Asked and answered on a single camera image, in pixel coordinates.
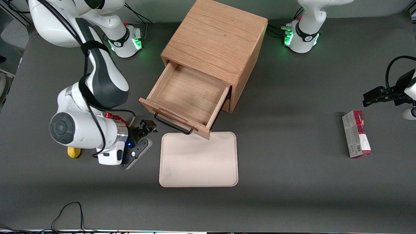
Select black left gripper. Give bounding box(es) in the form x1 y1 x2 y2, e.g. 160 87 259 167
363 69 416 107

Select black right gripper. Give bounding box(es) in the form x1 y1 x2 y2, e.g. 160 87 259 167
127 119 158 147

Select wooden drawer cabinet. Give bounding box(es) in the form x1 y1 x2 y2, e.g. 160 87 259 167
160 0 269 114

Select red cola bottle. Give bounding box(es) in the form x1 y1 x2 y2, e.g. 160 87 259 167
104 112 129 126

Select grey and red carton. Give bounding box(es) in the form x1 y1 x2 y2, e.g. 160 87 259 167
342 110 372 159

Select beige plastic tray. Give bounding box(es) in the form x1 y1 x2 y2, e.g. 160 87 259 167
159 132 239 188

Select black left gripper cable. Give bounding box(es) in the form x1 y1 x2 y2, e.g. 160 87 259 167
385 56 416 92

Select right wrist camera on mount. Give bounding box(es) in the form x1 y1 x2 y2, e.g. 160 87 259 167
119 138 153 170

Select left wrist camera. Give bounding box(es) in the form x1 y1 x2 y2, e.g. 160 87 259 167
402 107 416 121

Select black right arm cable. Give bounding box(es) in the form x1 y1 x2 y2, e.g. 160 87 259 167
0 0 137 159

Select black floor cable loop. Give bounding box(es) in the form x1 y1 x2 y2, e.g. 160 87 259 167
0 201 130 234

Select black right base cables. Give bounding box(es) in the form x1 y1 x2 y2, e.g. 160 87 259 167
123 5 154 41

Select black base cables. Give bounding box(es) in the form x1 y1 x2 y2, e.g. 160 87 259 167
123 5 154 41
266 7 305 38

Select black left base cables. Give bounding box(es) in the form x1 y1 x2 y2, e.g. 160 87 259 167
266 7 305 38

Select aluminium frame rail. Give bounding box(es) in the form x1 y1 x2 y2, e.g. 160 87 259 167
5 0 34 26

